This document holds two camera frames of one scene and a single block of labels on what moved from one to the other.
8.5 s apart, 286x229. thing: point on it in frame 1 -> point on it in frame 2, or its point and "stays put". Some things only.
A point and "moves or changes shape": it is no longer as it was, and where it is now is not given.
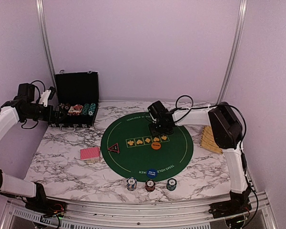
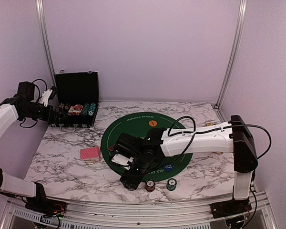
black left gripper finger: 62,117 stays put
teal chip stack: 171,184 stays put
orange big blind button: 156,145 moves or changes shape
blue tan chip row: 62,105 stays put
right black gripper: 154,133 -> 128,180
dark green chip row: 86,109 stays put
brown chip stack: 150,185 stays put
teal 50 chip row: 91,110 stays put
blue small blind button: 152,173 -> 168,167
